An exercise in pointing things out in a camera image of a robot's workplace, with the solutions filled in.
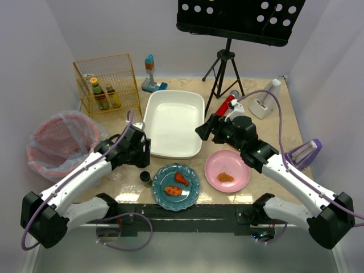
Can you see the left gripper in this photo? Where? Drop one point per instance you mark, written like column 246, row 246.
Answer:
column 144, row 152

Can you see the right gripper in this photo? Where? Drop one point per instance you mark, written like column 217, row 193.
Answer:
column 214, row 127

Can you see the small black cap spice jar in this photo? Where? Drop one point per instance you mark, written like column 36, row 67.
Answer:
column 146, row 179

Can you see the small yellow label bottle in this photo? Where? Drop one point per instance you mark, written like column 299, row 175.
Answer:
column 113, row 96

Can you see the red label sauce bottle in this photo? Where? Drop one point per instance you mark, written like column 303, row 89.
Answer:
column 99, row 94

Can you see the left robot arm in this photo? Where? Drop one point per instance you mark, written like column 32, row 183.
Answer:
column 48, row 216

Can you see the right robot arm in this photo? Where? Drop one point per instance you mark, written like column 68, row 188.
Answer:
column 327, row 216

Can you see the white rectangular baking dish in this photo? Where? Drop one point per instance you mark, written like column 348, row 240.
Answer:
column 170, row 119

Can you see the pink plate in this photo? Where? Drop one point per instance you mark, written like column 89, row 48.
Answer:
column 230, row 162

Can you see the teal scalloped plate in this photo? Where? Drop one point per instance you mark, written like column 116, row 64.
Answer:
column 165, row 177

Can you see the red glitter microphone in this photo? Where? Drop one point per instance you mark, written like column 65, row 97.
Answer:
column 225, row 105

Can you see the orange fried nugget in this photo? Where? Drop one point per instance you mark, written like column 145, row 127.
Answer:
column 224, row 177

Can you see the toy chicken drumstick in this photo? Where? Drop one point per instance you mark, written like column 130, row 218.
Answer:
column 179, row 178

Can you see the toy grilled meat piece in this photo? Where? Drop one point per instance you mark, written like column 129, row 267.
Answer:
column 173, row 190

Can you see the toy brick tower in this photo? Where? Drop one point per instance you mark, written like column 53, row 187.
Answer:
column 149, row 84

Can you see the white metronome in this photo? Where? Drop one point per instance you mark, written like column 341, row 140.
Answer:
column 263, row 105

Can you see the pink trash basket with bag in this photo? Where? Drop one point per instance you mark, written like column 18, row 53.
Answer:
column 62, row 143

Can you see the black music stand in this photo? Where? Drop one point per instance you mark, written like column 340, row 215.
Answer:
column 262, row 22

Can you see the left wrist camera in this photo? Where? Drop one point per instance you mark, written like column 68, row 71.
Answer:
column 139, row 125

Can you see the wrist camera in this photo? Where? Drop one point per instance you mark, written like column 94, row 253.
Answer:
column 139, row 125
column 235, row 109

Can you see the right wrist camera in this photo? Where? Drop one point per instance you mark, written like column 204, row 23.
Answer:
column 235, row 109

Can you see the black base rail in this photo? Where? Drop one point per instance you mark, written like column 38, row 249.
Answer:
column 202, row 218

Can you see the gold wire basket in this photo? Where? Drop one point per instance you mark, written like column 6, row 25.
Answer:
column 116, row 70

